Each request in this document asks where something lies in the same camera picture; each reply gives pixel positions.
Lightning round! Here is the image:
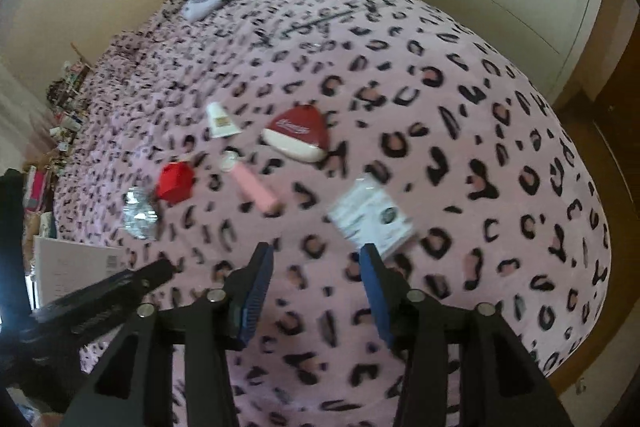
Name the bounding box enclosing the shelf of small items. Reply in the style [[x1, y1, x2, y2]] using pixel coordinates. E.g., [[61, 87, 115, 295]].
[[45, 57, 93, 150]]

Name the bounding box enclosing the clear cotton swab box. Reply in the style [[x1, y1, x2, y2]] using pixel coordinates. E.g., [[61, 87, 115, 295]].
[[327, 179, 417, 260]]

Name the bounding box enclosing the pink handled lint roller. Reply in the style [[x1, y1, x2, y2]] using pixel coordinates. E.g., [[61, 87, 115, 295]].
[[220, 150, 286, 214]]

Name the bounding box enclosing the white tube with gold label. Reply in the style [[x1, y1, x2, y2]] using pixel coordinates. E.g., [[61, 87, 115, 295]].
[[206, 102, 242, 140]]

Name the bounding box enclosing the crumpled silver foil packet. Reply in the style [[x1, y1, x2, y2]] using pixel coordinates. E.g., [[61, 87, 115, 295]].
[[122, 187, 161, 240]]

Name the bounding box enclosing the white cardboard box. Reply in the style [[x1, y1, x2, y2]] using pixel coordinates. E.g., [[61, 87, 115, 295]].
[[32, 237, 128, 309]]

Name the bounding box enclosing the metal clothes hanger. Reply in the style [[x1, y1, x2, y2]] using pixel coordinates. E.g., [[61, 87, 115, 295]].
[[252, 7, 381, 48]]

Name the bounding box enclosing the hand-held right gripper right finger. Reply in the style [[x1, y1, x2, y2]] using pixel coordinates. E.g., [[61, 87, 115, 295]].
[[359, 243, 576, 427]]

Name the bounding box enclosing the red and white triangular case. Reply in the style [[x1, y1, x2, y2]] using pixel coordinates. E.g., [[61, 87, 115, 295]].
[[261, 104, 331, 164]]

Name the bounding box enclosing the pink leopard print blanket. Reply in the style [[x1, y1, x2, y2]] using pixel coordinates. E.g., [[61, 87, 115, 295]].
[[52, 0, 613, 427]]

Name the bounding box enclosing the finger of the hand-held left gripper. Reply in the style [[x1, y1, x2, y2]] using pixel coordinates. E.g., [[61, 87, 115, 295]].
[[0, 168, 32, 325], [30, 258, 177, 325]]

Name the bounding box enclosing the red small box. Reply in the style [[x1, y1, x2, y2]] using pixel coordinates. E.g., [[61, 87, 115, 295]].
[[155, 162, 195, 206]]

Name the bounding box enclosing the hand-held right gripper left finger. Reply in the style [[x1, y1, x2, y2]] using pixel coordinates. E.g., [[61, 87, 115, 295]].
[[60, 243, 275, 427]]

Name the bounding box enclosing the pink curtain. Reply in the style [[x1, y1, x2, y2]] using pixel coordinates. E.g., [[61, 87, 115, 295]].
[[0, 57, 61, 172]]

